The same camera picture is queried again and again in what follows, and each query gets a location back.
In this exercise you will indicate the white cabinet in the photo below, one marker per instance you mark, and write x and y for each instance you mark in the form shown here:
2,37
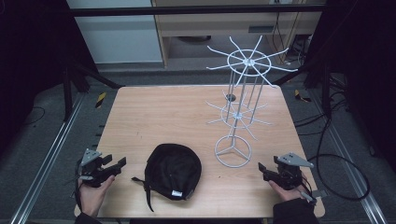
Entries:
118,37

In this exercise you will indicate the black stand leg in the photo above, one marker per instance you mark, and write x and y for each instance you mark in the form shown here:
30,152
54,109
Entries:
70,90
325,90

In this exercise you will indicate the person's right hand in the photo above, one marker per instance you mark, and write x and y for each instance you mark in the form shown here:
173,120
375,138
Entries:
288,193

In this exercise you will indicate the person's left hand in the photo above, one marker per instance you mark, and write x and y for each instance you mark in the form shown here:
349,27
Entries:
93,196

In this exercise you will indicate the aluminium floor rail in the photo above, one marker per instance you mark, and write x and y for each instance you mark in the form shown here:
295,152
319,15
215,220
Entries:
46,161
351,174

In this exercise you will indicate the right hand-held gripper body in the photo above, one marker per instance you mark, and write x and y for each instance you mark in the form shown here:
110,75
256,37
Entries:
289,174

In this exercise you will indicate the black horizontal frame bar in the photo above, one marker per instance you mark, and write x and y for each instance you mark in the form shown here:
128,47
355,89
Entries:
186,11

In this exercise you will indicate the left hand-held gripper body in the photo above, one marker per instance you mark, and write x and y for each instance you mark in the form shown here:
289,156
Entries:
93,169

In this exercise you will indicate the black cap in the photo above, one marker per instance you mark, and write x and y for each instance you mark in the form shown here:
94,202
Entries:
174,169

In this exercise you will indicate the light wooden desk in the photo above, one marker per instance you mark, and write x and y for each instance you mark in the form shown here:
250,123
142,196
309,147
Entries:
218,23

